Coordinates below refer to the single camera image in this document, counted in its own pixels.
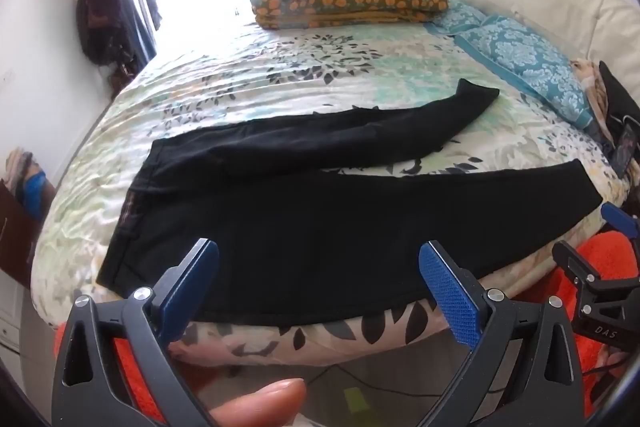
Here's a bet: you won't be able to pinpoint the teal damask pillow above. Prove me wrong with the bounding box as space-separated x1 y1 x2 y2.
426 0 593 130

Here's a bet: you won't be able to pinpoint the brown wooden furniture with clothes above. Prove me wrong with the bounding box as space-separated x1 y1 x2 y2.
0 147 56 288

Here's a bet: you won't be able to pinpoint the black pants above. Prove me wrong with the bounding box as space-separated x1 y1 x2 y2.
98 80 601 327

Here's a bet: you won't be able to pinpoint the orange fluffy rug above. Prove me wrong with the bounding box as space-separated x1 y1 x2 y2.
52 239 639 426

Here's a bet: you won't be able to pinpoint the white drawer cabinet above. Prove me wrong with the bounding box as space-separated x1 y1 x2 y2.
0 271 27 352

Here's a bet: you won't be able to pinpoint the floral bed cover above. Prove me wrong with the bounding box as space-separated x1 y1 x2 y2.
30 1 633 369

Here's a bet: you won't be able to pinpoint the person's left hand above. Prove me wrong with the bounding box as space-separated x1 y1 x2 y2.
209 378 307 427

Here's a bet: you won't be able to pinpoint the smartphone with dark screen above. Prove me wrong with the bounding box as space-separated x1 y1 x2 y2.
611 116 639 180

